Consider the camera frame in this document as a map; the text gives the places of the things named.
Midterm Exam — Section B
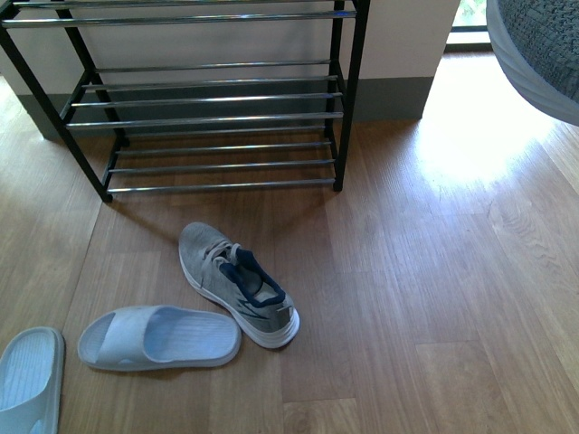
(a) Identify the light blue slipper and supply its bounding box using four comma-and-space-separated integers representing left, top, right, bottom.
78, 306, 242, 372
1, 326, 65, 433

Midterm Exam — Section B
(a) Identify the black metal shoe rack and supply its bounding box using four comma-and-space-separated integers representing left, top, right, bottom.
1, 1, 370, 202

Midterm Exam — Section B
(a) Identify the grey sneaker one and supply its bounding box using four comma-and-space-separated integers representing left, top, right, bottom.
178, 222, 300, 349

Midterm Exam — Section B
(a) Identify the grey sneaker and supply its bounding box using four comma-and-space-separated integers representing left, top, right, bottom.
486, 0, 578, 126

